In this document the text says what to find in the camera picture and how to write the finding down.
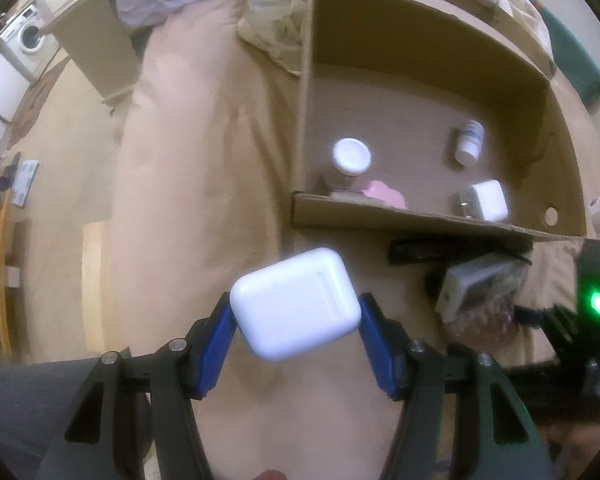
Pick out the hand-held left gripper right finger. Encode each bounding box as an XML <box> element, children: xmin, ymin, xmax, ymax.
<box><xmin>357</xmin><ymin>291</ymin><xmax>553</xmax><ymax>480</ymax></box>

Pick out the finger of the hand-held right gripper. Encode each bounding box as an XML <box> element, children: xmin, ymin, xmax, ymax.
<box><xmin>516</xmin><ymin>305</ymin><xmax>578</xmax><ymax>331</ymax></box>

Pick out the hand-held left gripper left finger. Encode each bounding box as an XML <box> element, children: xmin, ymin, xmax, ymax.
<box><xmin>35</xmin><ymin>291</ymin><xmax>238</xmax><ymax>480</ymax></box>

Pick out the white packaged box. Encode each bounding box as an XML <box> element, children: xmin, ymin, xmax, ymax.
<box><xmin>435</xmin><ymin>252</ymin><xmax>528</xmax><ymax>323</ymax></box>

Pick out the white earbuds case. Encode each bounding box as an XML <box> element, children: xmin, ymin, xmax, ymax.
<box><xmin>229</xmin><ymin>247</ymin><xmax>363</xmax><ymax>362</ymax></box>

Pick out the white charger plug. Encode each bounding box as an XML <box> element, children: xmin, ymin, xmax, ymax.
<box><xmin>455</xmin><ymin>179</ymin><xmax>509</xmax><ymax>222</ymax></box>

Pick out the pink heart keychain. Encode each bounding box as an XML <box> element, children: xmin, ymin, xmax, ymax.
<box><xmin>362</xmin><ymin>180</ymin><xmax>408</xmax><ymax>209</ymax></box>

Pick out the small white pill bottle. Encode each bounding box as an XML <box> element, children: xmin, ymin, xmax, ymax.
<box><xmin>454</xmin><ymin>119</ymin><xmax>484</xmax><ymax>166</ymax></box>

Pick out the white-lidded jar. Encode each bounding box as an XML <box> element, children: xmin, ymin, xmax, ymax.
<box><xmin>320</xmin><ymin>137</ymin><xmax>372</xmax><ymax>193</ymax></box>

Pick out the cardboard box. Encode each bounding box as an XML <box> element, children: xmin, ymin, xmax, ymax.
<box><xmin>291</xmin><ymin>0</ymin><xmax>588</xmax><ymax>241</ymax></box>

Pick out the black flat bar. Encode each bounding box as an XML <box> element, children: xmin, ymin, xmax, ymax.
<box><xmin>389</xmin><ymin>237</ymin><xmax>481</xmax><ymax>266</ymax></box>

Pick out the light wooden board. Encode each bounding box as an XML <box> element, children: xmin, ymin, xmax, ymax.
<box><xmin>82</xmin><ymin>222</ymin><xmax>113</xmax><ymax>356</ymax></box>

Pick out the white flat floor box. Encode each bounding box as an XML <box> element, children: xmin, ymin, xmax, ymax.
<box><xmin>11</xmin><ymin>160</ymin><xmax>41</xmax><ymax>208</ymax></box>

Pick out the green pillow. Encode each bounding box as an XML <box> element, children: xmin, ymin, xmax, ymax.
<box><xmin>540</xmin><ymin>7</ymin><xmax>600</xmax><ymax>106</ymax></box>

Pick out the brown floor mat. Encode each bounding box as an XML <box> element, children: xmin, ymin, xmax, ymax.
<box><xmin>7</xmin><ymin>57</ymin><xmax>71</xmax><ymax>151</ymax></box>

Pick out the beige nightstand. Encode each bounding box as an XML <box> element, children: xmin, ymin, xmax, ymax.
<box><xmin>45</xmin><ymin>0</ymin><xmax>141</xmax><ymax>106</ymax></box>

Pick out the cream duvet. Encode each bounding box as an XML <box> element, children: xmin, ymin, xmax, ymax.
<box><xmin>237</xmin><ymin>0</ymin><xmax>556</xmax><ymax>78</ymax></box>

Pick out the white cabinet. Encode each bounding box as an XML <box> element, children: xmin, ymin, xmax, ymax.
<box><xmin>0</xmin><ymin>45</ymin><xmax>31</xmax><ymax>156</ymax></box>

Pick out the white washing machine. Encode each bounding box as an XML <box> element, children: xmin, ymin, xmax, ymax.
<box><xmin>0</xmin><ymin>5</ymin><xmax>61</xmax><ymax>83</ymax></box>

